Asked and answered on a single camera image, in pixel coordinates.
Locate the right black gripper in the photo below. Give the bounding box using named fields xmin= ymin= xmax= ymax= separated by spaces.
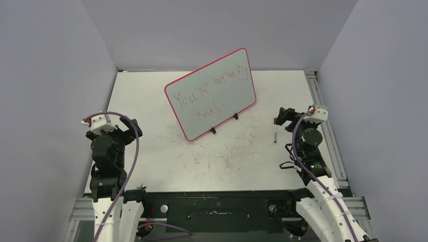
xmin=276 ymin=107 xmax=318 ymax=158

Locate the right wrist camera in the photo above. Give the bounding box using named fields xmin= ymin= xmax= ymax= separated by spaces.
xmin=303 ymin=104 xmax=329 ymax=125

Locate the aluminium right rail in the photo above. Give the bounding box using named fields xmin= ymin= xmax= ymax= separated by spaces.
xmin=304 ymin=71 xmax=350 ymax=189

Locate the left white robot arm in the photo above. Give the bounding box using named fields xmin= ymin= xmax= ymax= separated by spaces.
xmin=82 ymin=111 xmax=150 ymax=241

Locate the pink framed whiteboard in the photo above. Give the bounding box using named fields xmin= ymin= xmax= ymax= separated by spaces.
xmin=164 ymin=48 xmax=257 ymax=141

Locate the white whiteboard marker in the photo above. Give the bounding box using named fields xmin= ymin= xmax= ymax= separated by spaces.
xmin=274 ymin=117 xmax=278 ymax=144

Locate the aluminium rail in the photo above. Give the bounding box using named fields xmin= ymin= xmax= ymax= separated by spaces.
xmin=63 ymin=196 xmax=371 ymax=242
xmin=304 ymin=71 xmax=350 ymax=189

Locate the aluminium front rail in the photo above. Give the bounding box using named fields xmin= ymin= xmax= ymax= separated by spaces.
xmin=63 ymin=196 xmax=371 ymax=242

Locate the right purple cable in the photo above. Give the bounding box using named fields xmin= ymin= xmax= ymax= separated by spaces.
xmin=291 ymin=107 xmax=359 ymax=242

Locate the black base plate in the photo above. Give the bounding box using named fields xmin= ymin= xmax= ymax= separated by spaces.
xmin=139 ymin=188 xmax=314 ymax=233

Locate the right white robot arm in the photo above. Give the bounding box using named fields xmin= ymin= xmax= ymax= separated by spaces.
xmin=274 ymin=105 xmax=376 ymax=241

